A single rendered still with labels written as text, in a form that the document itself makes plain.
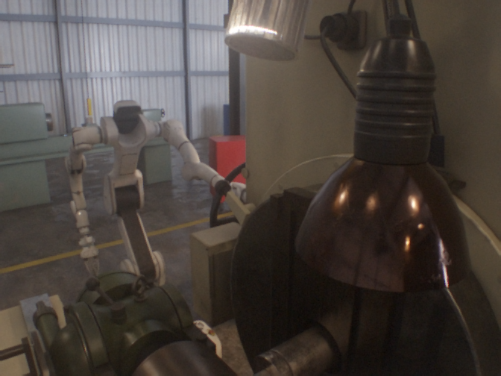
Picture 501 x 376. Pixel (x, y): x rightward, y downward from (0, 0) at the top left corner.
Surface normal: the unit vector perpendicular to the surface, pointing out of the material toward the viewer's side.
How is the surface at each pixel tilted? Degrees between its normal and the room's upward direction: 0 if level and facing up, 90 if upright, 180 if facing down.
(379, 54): 66
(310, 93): 90
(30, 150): 90
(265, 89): 90
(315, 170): 90
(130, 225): 50
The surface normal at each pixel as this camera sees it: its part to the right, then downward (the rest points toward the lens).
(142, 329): -0.11, -0.92
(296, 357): 0.34, -0.67
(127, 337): -0.40, -0.73
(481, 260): -0.79, 0.17
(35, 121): 0.62, 0.22
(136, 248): 0.47, -0.44
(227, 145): 0.33, 0.26
